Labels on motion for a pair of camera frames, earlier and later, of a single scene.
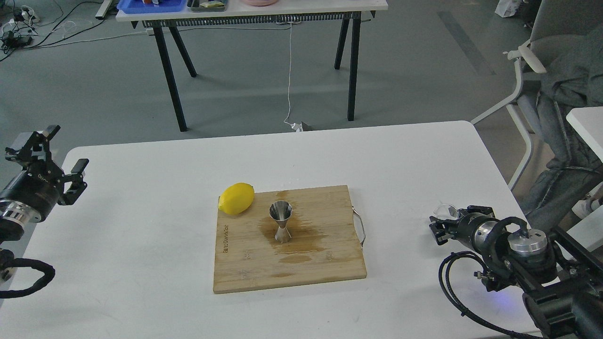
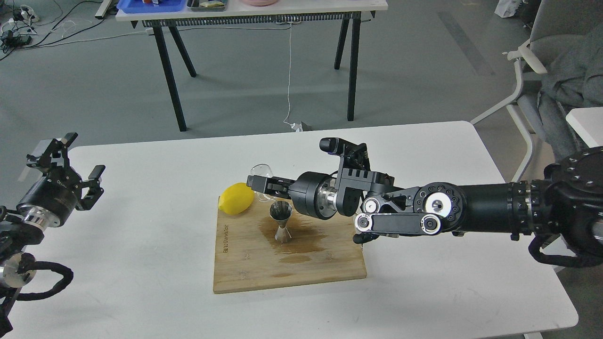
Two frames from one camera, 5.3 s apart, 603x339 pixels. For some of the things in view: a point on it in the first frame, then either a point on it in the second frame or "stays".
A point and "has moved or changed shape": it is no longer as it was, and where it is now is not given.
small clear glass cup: x=446 y=211 has moved or changed shape
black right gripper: x=472 y=229 → x=312 y=193
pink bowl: x=260 y=3 stays
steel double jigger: x=281 y=211 stays
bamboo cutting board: x=327 y=236 stays
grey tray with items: x=195 y=6 stays
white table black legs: x=350 y=12 stays
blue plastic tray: x=151 y=6 stays
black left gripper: x=32 y=195 → x=51 y=200
